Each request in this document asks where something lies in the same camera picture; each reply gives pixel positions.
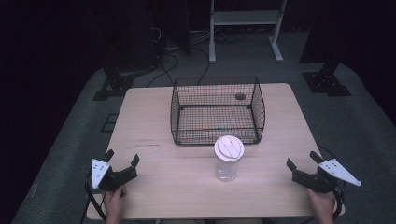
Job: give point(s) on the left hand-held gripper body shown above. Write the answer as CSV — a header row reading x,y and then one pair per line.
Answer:
x,y
107,179

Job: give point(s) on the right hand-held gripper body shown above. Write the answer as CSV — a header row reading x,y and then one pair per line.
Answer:
x,y
323,175

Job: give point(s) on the clear cup with white lid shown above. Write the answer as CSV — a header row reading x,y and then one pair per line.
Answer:
x,y
228,157

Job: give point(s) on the person's left hand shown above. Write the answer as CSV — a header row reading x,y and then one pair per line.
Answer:
x,y
114,203

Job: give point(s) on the person's right hand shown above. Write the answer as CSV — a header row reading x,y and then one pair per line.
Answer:
x,y
322,207

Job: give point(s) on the black stand base with brackets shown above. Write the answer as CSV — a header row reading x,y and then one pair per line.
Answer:
x,y
113,84

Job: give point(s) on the dark round table hole cap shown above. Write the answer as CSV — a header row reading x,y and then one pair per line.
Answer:
x,y
240,96

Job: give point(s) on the black stand base plate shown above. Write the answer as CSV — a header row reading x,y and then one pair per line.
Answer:
x,y
327,83

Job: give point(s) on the white metal stand frame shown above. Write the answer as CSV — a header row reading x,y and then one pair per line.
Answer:
x,y
246,29

